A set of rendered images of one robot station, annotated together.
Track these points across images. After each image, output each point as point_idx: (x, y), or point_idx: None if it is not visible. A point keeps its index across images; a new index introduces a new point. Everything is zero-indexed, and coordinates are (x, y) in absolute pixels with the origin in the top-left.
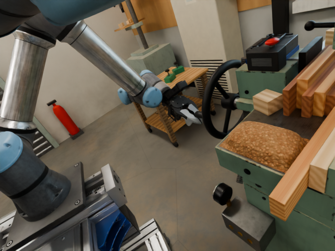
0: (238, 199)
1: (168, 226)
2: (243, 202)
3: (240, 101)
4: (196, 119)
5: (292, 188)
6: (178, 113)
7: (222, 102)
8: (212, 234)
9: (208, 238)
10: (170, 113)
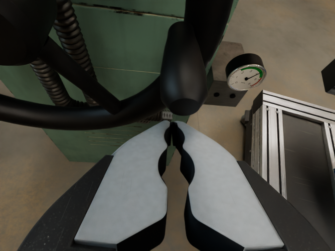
0: (218, 74)
1: None
2: (217, 68)
3: None
4: (188, 125)
5: None
6: (308, 223)
7: (30, 13)
8: (170, 241)
9: (178, 242)
10: None
